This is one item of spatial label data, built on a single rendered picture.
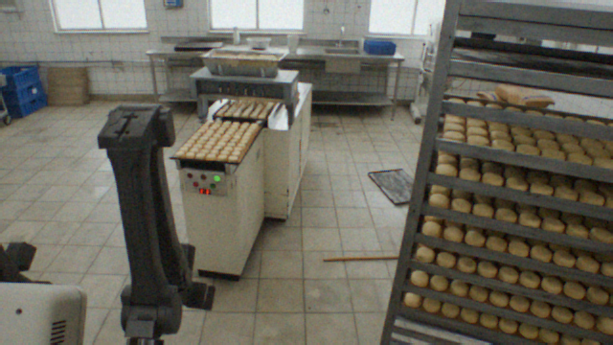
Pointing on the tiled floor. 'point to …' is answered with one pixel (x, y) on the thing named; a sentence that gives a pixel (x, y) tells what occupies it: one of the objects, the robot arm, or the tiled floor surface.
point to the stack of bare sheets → (394, 184)
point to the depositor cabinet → (281, 154)
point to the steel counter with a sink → (345, 55)
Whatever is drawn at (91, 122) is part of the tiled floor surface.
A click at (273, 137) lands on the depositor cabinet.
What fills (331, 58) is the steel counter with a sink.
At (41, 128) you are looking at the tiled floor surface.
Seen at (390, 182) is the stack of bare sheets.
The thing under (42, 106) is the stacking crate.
